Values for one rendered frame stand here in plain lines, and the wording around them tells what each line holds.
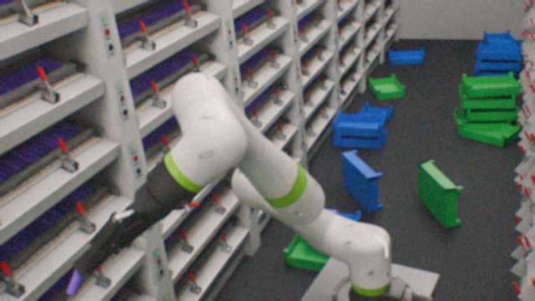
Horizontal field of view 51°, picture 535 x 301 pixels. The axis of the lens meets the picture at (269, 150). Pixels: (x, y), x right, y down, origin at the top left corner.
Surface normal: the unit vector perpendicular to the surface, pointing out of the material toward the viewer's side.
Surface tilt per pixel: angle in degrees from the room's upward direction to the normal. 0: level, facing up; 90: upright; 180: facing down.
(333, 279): 2
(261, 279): 0
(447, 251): 0
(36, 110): 19
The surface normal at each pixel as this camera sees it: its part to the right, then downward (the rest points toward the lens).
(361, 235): -0.23, -0.82
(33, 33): 0.90, 0.37
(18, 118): 0.21, -0.82
